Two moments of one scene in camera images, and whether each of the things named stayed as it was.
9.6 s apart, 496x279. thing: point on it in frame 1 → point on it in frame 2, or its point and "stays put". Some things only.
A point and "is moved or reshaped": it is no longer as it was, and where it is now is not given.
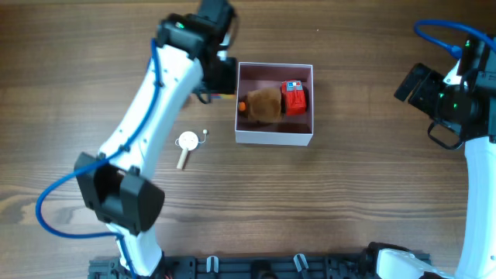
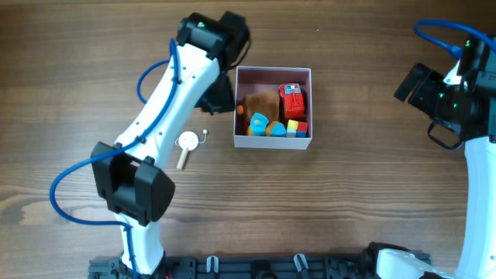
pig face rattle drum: [187, 140] stays put
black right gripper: [418, 100] stays put
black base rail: [243, 267] stays put
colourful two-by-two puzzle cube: [222, 96] is moved or reshaped
